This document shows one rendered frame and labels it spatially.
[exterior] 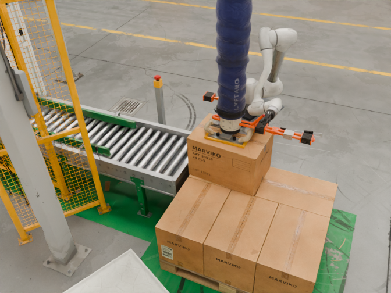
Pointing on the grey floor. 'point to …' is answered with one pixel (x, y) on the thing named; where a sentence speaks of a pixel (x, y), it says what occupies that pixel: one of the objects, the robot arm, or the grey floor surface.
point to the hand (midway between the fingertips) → (263, 127)
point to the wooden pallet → (199, 278)
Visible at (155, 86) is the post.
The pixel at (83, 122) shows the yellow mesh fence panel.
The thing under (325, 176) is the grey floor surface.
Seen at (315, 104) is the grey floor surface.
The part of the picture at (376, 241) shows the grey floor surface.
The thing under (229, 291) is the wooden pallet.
